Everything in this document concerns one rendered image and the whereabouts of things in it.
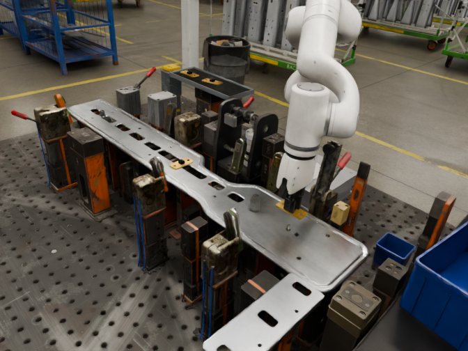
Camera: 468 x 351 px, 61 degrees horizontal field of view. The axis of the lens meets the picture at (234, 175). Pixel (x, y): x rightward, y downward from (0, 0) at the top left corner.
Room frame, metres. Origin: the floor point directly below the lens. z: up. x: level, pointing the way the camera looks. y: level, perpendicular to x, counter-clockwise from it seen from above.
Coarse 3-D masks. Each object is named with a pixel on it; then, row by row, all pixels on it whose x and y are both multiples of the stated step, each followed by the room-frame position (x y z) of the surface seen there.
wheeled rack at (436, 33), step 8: (448, 0) 7.40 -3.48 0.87; (464, 0) 8.10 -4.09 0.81; (440, 8) 8.31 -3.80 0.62; (448, 16) 8.18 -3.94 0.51; (368, 24) 8.25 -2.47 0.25; (376, 24) 8.18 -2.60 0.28; (384, 24) 8.15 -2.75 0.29; (392, 24) 8.05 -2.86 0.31; (400, 24) 8.18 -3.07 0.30; (440, 24) 7.41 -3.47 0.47; (456, 24) 8.09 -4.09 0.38; (400, 32) 7.81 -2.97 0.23; (408, 32) 7.73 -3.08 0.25; (416, 32) 7.66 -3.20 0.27; (424, 32) 7.64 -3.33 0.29; (432, 32) 7.54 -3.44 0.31; (440, 32) 7.52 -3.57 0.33; (448, 32) 7.85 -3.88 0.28; (432, 40) 7.50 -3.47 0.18; (440, 40) 8.10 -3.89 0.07; (432, 48) 7.53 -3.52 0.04
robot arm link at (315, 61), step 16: (320, 16) 1.03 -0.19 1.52; (304, 32) 1.01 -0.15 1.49; (320, 32) 0.99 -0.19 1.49; (336, 32) 1.03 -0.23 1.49; (304, 48) 0.97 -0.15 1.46; (320, 48) 0.95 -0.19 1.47; (304, 64) 0.94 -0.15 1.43; (320, 64) 0.92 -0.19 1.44; (336, 64) 0.91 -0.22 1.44; (320, 80) 0.94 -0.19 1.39; (336, 80) 0.90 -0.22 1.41; (352, 80) 0.88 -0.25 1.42; (336, 96) 0.91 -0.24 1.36; (352, 96) 0.84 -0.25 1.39; (336, 112) 0.81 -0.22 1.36; (352, 112) 0.81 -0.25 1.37; (336, 128) 0.80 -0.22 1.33; (352, 128) 0.79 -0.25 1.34
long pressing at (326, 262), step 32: (96, 128) 1.40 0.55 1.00; (128, 128) 1.42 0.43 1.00; (192, 192) 1.00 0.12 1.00; (224, 192) 1.01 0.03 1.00; (256, 192) 1.02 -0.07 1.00; (224, 224) 0.85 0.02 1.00; (256, 224) 0.86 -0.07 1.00; (320, 224) 0.88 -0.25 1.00; (288, 256) 0.74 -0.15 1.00; (320, 256) 0.75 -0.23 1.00; (352, 256) 0.75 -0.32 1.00; (320, 288) 0.64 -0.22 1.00
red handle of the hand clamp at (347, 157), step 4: (344, 156) 1.03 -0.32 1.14; (348, 156) 1.02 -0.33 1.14; (340, 160) 1.02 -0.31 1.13; (344, 160) 1.01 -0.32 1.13; (348, 160) 1.02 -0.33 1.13; (340, 164) 1.00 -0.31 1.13; (344, 164) 1.01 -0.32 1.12; (336, 168) 1.00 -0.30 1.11; (340, 168) 1.00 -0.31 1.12; (336, 172) 0.99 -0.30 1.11; (332, 180) 0.97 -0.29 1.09; (320, 188) 0.95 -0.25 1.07; (320, 192) 0.94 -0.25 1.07
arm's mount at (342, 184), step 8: (320, 160) 1.61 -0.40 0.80; (344, 168) 1.55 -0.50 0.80; (336, 176) 1.48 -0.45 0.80; (344, 176) 1.48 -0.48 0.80; (352, 176) 1.48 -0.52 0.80; (312, 184) 1.41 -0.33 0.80; (336, 184) 1.41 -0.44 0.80; (344, 184) 1.43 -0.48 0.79; (352, 184) 1.50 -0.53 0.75; (304, 192) 1.36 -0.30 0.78; (344, 192) 1.45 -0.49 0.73; (304, 200) 1.36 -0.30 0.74; (336, 200) 1.41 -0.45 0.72; (304, 208) 1.35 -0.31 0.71
